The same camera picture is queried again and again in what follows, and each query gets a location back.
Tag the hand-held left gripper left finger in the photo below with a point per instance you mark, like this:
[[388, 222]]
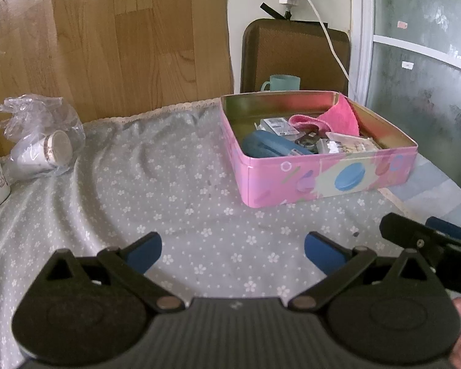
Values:
[[144, 251]]

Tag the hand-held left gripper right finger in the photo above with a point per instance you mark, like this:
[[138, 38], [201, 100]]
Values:
[[322, 251]]

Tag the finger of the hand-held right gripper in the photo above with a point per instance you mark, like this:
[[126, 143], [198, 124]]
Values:
[[420, 242], [445, 227]]

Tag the pink tin box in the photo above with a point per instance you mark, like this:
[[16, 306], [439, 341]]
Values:
[[292, 180]]

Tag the round silver metal object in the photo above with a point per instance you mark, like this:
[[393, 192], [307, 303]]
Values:
[[308, 142]]

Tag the white-rimmed clear plastic box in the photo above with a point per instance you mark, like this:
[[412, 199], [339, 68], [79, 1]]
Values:
[[349, 144]]

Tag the blue plastic case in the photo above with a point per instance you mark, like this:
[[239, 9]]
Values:
[[265, 144]]

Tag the pink fluffy cloth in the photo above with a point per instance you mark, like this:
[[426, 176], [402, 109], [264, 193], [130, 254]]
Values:
[[340, 119]]

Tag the small brown printed packet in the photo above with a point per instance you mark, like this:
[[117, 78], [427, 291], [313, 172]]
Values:
[[276, 126]]

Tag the stack of white paper cups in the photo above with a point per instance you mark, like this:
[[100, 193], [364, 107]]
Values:
[[42, 153]]

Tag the frosted glass window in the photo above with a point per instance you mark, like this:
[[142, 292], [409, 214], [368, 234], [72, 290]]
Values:
[[426, 84]]

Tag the teal plastic cup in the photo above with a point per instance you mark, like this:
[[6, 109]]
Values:
[[284, 83]]

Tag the clear plastic bag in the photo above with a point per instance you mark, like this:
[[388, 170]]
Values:
[[34, 111]]

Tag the wooden board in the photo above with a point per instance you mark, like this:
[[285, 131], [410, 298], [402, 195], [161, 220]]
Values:
[[138, 46]]

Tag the brown chair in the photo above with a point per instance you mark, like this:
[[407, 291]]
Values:
[[292, 46]]

